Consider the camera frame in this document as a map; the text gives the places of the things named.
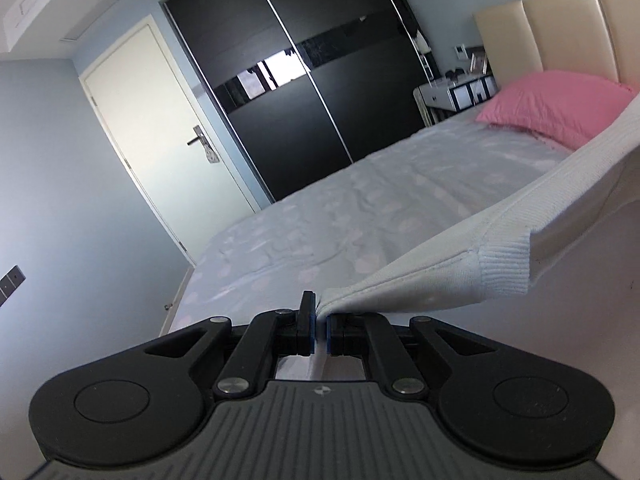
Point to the white sweatshirt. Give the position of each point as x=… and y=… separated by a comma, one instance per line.
x=450, y=260

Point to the beige padded headboard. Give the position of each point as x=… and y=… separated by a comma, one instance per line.
x=560, y=30

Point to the black sliding wardrobe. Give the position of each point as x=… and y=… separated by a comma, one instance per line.
x=310, y=125

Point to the bed with dotted sheet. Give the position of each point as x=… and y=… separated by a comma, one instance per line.
x=350, y=210

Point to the white bedside table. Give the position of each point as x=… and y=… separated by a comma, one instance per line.
x=450, y=97

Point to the white door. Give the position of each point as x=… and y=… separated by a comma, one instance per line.
x=155, y=125

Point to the wall switch panel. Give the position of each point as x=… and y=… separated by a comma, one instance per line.
x=10, y=285

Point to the pink pillow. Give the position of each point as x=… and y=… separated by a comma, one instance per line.
x=550, y=105

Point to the picture frame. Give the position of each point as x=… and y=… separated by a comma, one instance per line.
x=477, y=61

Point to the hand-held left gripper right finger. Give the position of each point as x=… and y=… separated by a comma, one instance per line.
x=329, y=335

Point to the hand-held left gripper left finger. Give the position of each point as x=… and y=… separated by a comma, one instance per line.
x=313, y=331

